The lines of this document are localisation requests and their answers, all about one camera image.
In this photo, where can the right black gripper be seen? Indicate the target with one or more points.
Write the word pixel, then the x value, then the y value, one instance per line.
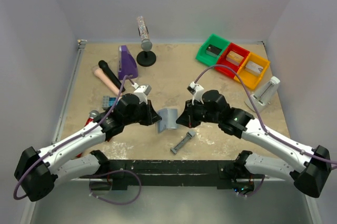
pixel 193 114

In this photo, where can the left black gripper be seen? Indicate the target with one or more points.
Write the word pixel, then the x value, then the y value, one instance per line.
pixel 147 113

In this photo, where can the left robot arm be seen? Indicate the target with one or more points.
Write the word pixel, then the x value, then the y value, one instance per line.
pixel 36 169

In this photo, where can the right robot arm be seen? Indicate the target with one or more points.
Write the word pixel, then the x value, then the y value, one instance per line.
pixel 307 167

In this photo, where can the purple wedge holder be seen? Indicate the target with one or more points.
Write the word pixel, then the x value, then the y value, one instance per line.
pixel 127 64

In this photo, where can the black card in green bin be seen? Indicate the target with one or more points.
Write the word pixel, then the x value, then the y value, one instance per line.
pixel 213 51

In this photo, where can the tan card in red bin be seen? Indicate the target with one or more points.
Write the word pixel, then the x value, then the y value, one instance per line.
pixel 234 58

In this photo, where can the white card in yellow bin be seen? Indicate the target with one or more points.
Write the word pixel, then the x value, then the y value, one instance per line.
pixel 254 68

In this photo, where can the grey truss bar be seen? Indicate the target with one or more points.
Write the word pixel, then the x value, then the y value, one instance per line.
pixel 189 135

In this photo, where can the blue toy brick block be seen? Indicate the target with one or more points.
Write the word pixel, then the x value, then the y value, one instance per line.
pixel 107 102

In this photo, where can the black round stand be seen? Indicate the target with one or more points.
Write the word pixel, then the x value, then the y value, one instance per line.
pixel 146 59

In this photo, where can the red glitter microphone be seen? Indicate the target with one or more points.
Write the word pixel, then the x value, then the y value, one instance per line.
pixel 92 115

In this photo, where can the green storage bin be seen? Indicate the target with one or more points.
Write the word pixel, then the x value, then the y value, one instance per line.
pixel 215 40

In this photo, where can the glitter microphone on stand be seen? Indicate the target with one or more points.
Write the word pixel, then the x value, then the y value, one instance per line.
pixel 146 44

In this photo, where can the beige microphone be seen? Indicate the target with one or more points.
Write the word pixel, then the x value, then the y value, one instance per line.
pixel 98 72

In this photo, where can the yellow storage bin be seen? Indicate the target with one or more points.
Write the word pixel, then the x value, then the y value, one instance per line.
pixel 250 80

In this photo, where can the white grey stand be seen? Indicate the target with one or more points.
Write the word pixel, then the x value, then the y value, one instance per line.
pixel 262 96

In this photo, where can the red storage bin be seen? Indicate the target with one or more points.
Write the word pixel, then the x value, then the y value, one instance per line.
pixel 222 60

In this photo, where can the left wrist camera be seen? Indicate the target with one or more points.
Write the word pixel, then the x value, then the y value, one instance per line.
pixel 142 91

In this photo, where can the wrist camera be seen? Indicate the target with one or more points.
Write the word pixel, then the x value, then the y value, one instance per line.
pixel 196 90
pixel 142 91

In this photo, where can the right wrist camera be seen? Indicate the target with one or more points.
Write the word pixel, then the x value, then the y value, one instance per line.
pixel 196 90

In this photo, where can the black base frame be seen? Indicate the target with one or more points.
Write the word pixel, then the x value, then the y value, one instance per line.
pixel 173 173

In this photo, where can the aluminium frame rail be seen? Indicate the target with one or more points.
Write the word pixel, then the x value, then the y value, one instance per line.
pixel 60 124

